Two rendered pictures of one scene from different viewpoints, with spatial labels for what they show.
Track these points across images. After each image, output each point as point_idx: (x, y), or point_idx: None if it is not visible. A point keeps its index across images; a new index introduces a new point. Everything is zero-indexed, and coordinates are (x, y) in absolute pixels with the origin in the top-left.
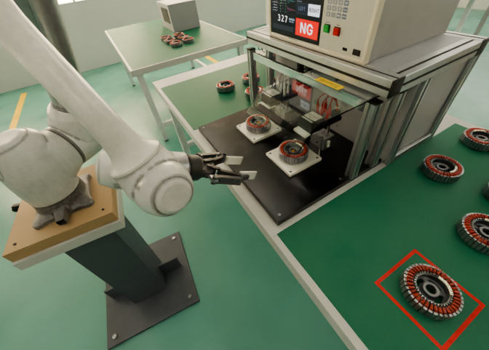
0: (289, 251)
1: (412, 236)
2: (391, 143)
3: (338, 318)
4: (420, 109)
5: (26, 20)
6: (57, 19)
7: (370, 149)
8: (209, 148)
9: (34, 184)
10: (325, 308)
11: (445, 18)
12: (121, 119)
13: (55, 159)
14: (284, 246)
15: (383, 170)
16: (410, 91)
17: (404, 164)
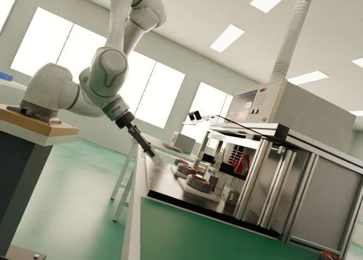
0: (139, 205)
1: None
2: (286, 211)
3: (135, 247)
4: (316, 193)
5: (123, 19)
6: (129, 47)
7: (264, 205)
8: (142, 162)
9: (42, 85)
10: (130, 235)
11: (338, 146)
12: (123, 41)
13: (64, 87)
14: (139, 201)
15: (274, 240)
16: (301, 160)
17: (301, 251)
